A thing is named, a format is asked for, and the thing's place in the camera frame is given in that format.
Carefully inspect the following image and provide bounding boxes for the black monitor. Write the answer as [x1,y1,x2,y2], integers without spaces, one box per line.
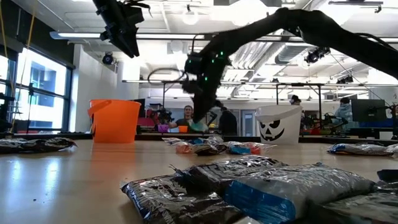
[351,98,387,123]
[133,98,147,119]

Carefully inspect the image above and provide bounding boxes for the large window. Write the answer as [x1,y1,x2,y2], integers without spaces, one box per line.
[0,46,74,133]

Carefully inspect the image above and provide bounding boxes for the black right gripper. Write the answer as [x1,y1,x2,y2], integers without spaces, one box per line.
[182,46,233,123]

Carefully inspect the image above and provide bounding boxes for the black aluminium table frame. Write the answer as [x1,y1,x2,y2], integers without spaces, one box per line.
[0,132,398,146]

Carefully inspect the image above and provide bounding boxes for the orange gummy candy packet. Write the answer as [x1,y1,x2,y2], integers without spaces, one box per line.
[175,141,194,154]

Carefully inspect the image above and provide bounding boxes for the black background rig frame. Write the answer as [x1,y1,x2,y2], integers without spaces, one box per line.
[275,82,325,131]
[161,80,209,134]

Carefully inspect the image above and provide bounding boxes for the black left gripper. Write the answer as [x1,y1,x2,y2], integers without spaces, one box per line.
[92,0,146,59]

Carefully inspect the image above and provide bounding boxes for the teal gummy candy packet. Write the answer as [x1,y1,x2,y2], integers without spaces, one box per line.
[188,119,210,134]

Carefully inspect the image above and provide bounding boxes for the long linear ceiling light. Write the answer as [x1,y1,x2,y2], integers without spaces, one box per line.
[49,30,398,44]

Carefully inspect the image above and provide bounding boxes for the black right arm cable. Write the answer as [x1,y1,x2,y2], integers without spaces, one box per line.
[147,34,206,85]

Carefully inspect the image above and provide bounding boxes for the silver air duct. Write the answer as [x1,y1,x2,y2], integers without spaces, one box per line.
[275,29,312,65]

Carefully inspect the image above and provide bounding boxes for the red gummy candy packet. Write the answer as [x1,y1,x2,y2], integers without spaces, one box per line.
[248,141,278,156]

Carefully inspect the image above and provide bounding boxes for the yellow cable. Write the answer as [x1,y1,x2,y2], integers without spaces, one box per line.
[0,0,37,94]

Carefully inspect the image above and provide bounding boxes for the orange plastic bucket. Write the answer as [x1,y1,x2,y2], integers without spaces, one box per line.
[88,99,142,144]

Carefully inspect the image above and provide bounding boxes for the white jack-o-lantern bucket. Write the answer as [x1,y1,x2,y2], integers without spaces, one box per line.
[254,105,303,146]

